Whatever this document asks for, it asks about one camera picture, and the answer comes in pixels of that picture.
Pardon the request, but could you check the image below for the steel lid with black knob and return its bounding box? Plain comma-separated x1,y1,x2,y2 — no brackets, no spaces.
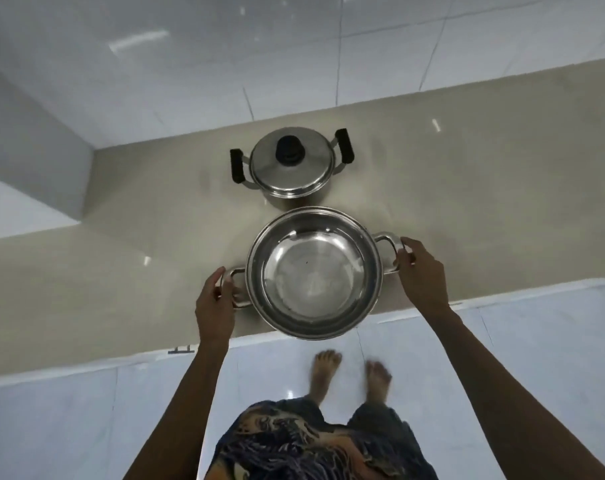
248,127,335,198

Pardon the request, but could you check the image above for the person's right hand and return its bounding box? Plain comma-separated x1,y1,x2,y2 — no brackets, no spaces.
395,237,451,319

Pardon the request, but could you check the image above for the person's left forearm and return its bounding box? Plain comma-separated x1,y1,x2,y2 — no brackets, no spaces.
135,342,231,480

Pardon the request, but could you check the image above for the person's left hand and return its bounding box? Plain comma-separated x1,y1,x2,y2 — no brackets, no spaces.
195,267,243,348

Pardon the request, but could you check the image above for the person's foot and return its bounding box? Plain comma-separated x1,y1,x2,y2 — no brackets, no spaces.
365,361,394,408
307,350,343,406

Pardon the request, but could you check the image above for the person's right forearm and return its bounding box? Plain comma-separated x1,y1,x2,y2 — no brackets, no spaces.
422,305,605,480

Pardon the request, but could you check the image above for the dark patterned garment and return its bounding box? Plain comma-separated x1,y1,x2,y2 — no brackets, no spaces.
203,397,439,480

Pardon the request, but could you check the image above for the person's right foot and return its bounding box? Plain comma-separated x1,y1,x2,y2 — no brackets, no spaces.
365,361,394,408

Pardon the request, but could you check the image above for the person's left foot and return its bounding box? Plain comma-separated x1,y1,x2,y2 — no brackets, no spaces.
307,350,343,406

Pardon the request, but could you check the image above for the steel pot with black handles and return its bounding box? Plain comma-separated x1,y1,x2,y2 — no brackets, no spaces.
229,128,356,213

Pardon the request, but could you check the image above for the stainless steel pot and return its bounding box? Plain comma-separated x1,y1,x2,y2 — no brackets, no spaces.
221,207,402,341

